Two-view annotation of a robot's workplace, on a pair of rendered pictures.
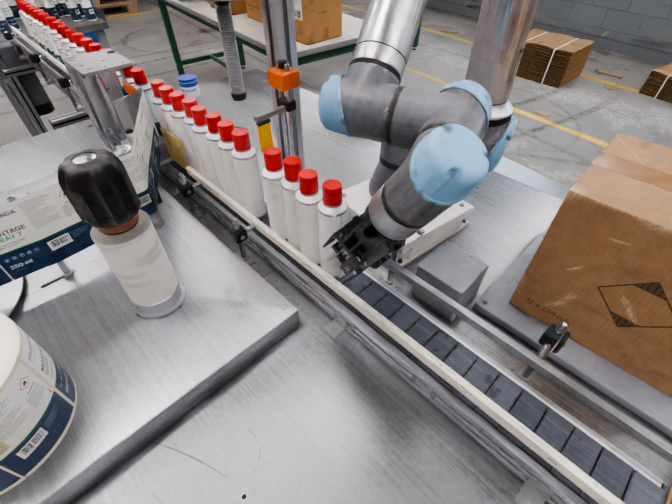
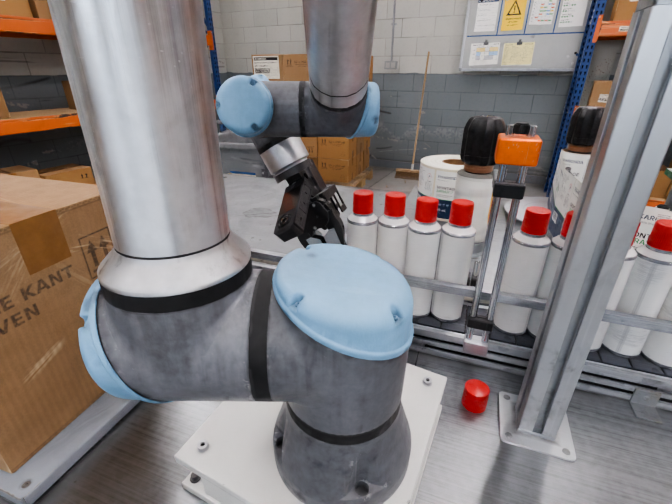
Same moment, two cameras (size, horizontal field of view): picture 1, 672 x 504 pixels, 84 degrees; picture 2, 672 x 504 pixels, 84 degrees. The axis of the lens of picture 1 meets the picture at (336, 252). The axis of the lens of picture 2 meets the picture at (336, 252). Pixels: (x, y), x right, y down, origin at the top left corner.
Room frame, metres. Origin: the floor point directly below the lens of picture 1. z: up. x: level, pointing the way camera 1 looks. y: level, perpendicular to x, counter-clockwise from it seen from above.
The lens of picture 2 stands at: (1.01, -0.28, 1.26)
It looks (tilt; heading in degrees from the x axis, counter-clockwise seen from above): 26 degrees down; 155
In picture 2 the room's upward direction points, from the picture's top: straight up
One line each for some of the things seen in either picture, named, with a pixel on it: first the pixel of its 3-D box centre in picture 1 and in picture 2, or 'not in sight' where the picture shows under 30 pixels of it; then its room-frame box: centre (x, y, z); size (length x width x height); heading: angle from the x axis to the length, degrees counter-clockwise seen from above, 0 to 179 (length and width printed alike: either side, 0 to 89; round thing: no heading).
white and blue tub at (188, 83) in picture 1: (189, 86); not in sight; (1.49, 0.58, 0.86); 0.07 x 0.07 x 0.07
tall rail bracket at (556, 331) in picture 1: (537, 362); not in sight; (0.28, -0.31, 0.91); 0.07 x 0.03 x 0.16; 134
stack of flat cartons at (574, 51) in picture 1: (545, 56); not in sight; (4.12, -2.16, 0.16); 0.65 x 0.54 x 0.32; 43
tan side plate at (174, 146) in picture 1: (175, 149); not in sight; (0.87, 0.42, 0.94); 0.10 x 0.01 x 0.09; 44
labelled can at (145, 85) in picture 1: (150, 107); not in sight; (1.03, 0.52, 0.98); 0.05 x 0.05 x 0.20
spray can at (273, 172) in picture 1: (278, 195); (453, 261); (0.61, 0.12, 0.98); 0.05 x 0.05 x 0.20
